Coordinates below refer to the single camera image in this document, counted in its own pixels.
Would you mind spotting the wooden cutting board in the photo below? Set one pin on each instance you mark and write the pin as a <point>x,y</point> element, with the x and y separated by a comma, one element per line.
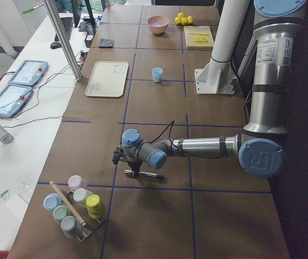
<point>192,45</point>

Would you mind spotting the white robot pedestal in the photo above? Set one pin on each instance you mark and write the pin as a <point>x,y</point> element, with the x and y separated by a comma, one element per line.
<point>216,77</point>

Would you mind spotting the green upside-down cup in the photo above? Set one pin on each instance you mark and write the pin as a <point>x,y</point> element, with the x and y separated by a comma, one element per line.
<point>61,212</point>

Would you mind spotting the black computer mouse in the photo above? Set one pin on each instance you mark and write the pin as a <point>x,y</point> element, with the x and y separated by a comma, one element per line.
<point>55,45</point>

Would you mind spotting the aluminium frame post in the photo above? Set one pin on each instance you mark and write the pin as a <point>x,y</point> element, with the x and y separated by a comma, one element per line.
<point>60,31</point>

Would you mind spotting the black orange connector box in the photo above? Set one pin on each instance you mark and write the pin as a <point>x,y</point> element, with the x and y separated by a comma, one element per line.
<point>83,56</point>

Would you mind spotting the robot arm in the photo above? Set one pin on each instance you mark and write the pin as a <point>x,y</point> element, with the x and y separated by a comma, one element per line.
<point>276,24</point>

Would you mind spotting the teach pendant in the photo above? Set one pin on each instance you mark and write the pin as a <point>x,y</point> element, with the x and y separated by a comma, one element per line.
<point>29,73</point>
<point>12,99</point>

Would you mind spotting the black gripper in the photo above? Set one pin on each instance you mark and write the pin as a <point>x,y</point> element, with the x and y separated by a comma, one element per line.
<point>133,164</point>

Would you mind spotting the grey upside-down cup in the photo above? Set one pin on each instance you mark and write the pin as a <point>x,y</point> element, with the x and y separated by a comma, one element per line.
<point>71,227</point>

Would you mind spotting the lemon slices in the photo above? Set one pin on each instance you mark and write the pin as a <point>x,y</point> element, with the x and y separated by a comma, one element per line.
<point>199,40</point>

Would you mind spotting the cream bear tray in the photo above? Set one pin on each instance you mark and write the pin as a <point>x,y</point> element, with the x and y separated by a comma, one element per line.
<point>107,79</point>

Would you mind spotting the yellow plastic knife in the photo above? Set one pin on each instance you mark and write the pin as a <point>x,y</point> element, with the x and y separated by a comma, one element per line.
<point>199,33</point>

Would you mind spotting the white cup rack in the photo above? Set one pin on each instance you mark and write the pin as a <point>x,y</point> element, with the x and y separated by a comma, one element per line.
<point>88,225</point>

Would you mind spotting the yellow-green upside-down cup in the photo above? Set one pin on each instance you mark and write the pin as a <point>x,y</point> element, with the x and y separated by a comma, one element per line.
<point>95,207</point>

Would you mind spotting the white upside-down cup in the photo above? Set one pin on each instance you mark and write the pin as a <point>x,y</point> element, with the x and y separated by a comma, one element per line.
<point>80,196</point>

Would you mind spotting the blue upside-down cup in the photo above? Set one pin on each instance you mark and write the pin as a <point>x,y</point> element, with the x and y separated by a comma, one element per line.
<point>52,201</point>

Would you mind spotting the light blue plastic cup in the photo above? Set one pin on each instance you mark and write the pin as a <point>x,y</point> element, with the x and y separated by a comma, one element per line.
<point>157,73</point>

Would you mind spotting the pile of clear ice cubes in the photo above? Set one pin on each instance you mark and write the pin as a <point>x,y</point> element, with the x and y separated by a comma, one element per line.
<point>157,24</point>

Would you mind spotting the black keyboard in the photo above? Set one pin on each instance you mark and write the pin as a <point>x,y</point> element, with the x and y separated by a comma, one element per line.
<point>67,25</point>

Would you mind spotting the grey folded cloth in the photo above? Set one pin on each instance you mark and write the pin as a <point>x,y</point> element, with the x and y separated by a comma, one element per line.
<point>106,43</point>

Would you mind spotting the teach pendant upper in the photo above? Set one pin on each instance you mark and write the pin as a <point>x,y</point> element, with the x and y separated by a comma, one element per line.
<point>29,73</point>

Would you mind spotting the yellow lemon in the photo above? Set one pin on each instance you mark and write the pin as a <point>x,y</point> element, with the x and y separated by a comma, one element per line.
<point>184,21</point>
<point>177,20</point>
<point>181,15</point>
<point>190,19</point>

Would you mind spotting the pink upside-down cup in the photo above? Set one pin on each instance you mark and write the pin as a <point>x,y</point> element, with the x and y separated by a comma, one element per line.
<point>75,182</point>

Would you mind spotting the steel muddler black tip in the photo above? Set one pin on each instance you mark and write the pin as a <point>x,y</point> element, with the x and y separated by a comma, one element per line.
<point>152,175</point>

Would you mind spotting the teach pendant lower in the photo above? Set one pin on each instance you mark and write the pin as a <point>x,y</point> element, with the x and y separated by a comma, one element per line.
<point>12,99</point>

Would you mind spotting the pink bowl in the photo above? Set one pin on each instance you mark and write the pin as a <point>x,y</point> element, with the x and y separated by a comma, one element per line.
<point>160,30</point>

